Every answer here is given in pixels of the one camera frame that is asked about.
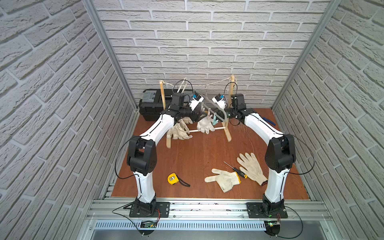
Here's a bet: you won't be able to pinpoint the grey plastic clip hanger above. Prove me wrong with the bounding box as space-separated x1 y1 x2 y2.
199 97 229 123

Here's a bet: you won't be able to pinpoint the white glove yellow cuff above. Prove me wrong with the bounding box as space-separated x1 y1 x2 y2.
197 116 215 134
205 169 241 193

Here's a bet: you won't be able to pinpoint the wooden drying rack frame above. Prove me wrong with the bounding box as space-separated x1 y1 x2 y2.
158 74 238 149

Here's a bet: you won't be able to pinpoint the white plastic clip hanger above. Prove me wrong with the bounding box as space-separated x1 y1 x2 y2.
177 78 189 93

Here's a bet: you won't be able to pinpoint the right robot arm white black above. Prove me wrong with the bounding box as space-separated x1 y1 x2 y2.
225 94 296 216

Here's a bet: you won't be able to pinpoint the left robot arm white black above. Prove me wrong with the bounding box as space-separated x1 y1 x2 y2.
127 92 204 215

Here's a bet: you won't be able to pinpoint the teal clothes clip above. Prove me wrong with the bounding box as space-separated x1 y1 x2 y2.
212 114 219 126

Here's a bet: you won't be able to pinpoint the black plastic toolbox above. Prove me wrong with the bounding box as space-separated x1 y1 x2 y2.
139 89 164 121

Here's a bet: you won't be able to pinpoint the yellow black screwdriver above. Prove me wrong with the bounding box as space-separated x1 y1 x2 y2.
224 161 248 179

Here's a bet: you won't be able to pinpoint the white glove red cuff right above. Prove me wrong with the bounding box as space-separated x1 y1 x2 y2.
237 153 268 186

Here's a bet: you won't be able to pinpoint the yellow tape measure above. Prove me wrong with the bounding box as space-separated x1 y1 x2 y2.
167 173 191 187

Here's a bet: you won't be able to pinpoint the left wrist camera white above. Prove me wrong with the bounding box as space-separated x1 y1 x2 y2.
189 94 204 111

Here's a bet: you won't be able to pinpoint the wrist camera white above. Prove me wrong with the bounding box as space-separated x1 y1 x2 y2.
212 94 228 109
189 94 204 111

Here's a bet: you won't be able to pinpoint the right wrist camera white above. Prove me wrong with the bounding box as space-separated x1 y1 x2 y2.
212 94 228 109

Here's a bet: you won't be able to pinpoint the blue handled pliers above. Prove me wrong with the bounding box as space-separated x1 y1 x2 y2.
262 117 276 127

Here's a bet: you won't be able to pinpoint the twine rope on rack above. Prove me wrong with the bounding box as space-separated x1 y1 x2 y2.
159 77 240 91

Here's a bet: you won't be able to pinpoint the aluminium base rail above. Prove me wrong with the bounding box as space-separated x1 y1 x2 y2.
86 198 332 231

